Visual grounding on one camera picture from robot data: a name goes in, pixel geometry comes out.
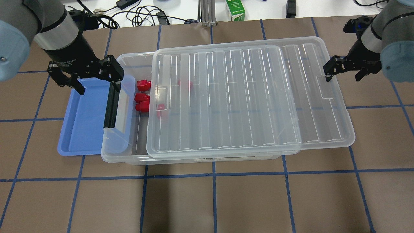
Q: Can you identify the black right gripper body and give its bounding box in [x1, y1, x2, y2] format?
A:
[323, 34, 382, 76]

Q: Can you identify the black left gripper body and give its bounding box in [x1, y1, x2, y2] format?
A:
[47, 36, 124, 87]

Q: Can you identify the clear plastic box lid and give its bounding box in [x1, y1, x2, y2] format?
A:
[146, 36, 356, 159]

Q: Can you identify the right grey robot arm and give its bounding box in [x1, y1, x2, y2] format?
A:
[323, 0, 414, 83]

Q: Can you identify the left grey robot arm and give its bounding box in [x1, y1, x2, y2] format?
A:
[0, 0, 124, 95]

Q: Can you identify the red block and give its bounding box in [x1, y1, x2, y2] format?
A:
[136, 79, 151, 92]
[135, 101, 150, 112]
[156, 103, 168, 121]
[134, 93, 150, 103]

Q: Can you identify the blue plastic tray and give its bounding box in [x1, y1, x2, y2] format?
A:
[57, 78, 109, 156]

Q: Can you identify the clear plastic storage box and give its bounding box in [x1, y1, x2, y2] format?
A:
[102, 47, 303, 165]

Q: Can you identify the black power adapter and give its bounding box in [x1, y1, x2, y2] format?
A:
[116, 0, 140, 9]

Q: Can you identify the black device on desk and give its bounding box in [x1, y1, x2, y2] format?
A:
[286, 0, 297, 18]

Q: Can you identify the green white carton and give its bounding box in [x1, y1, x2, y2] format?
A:
[225, 0, 246, 22]

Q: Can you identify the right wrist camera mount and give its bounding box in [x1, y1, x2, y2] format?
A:
[343, 15, 374, 34]

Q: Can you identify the black cable bundle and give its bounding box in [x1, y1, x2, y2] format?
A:
[61, 0, 198, 33]

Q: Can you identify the aluminium frame post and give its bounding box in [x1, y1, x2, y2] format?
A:
[198, 0, 217, 27]

